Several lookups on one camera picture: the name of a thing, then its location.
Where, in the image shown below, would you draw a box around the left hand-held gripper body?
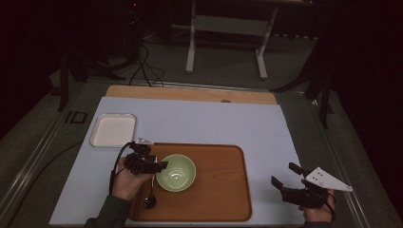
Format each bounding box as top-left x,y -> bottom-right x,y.
123,137 -> 160,176

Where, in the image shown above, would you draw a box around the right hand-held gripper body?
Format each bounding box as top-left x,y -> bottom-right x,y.
280,166 -> 354,210

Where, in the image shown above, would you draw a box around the green bowl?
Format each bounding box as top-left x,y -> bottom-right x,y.
155,153 -> 197,193

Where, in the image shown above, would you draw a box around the metal spoon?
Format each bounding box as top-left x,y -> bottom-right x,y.
142,156 -> 159,210

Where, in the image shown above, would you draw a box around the white square plate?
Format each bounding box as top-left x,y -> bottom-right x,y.
89,113 -> 138,149

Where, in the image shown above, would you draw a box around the wooden tray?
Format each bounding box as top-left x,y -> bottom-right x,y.
126,142 -> 254,222

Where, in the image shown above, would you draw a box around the person's right hand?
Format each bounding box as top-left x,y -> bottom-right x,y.
298,189 -> 336,223

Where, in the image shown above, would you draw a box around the person's left hand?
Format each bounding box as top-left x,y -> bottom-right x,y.
111,158 -> 156,202

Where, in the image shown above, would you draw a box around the pale table mat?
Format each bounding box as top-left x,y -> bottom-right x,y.
48,96 -> 305,226

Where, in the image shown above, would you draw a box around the black tripod stand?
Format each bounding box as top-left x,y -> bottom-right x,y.
270,31 -> 336,129
56,50 -> 127,112

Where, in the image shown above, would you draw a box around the black floor socket box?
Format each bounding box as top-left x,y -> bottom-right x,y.
65,110 -> 88,124

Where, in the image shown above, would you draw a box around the black equipment tower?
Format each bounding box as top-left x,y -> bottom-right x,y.
125,0 -> 144,61

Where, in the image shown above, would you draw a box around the white metal stand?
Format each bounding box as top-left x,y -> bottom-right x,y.
184,0 -> 279,80

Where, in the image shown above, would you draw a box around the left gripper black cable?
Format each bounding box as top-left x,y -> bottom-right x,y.
6,141 -> 132,228

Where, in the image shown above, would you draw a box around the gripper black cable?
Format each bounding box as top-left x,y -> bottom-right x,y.
6,141 -> 132,228
322,190 -> 337,221

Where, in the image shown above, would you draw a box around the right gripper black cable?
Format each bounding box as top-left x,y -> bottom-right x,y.
322,190 -> 337,221

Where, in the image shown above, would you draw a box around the metal floor rail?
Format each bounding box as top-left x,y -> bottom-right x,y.
0,107 -> 70,224
308,101 -> 372,228
139,80 -> 305,95

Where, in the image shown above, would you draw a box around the black floor cables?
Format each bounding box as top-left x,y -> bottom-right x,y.
127,44 -> 165,88

